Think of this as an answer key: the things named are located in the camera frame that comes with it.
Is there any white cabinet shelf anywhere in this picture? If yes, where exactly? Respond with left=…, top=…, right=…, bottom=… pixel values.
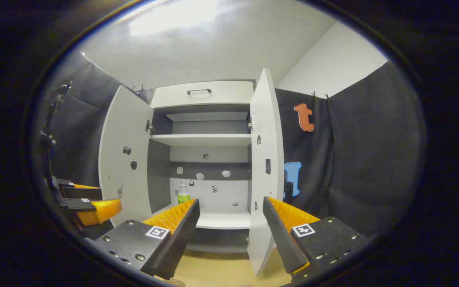
left=150, top=134, right=252, bottom=147

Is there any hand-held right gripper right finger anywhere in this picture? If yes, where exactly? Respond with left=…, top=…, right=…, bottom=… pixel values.
left=262, top=196, right=373, bottom=284

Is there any black backdrop cloth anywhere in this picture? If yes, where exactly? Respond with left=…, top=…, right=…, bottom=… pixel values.
left=48, top=52, right=427, bottom=240

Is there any white cabinet door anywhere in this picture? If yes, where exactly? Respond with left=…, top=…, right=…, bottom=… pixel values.
left=247, top=68, right=285, bottom=277
left=99, top=85, right=155, bottom=228

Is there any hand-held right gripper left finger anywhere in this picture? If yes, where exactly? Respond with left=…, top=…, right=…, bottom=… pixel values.
left=84, top=199, right=200, bottom=280

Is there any clear bottle with green label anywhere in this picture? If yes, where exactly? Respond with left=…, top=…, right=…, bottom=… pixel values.
left=177, top=182, right=191, bottom=205

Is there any white cabinet drawer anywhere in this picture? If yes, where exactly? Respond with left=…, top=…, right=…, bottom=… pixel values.
left=151, top=81, right=255, bottom=109

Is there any round wooden coaster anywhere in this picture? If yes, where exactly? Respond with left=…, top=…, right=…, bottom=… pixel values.
left=156, top=276, right=186, bottom=287

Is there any white cabinet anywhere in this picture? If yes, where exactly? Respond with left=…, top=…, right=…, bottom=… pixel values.
left=147, top=80, right=256, bottom=254

